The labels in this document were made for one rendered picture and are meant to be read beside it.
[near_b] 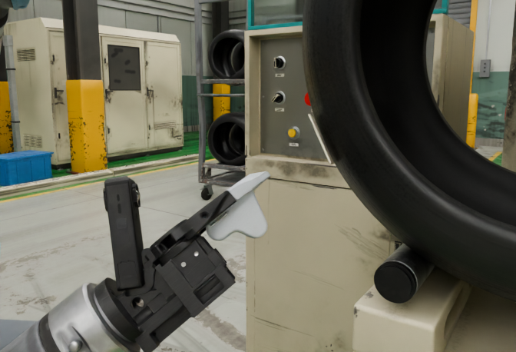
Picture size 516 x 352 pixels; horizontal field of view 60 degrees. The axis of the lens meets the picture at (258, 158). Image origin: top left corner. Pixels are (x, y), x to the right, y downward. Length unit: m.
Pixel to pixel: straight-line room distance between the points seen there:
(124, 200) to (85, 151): 5.55
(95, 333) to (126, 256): 0.07
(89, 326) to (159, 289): 0.07
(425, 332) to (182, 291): 0.25
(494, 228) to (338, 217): 0.80
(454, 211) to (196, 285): 0.26
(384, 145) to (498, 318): 0.33
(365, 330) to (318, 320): 0.82
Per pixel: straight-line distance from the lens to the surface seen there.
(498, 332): 0.67
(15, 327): 1.14
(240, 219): 0.46
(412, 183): 0.46
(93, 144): 6.07
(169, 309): 0.47
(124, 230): 0.47
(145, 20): 10.73
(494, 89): 9.51
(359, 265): 1.24
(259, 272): 1.41
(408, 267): 0.51
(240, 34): 4.18
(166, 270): 0.45
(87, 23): 6.10
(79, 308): 0.47
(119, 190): 0.47
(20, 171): 5.79
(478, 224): 0.46
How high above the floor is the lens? 1.10
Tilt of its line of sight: 9 degrees down
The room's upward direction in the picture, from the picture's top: straight up
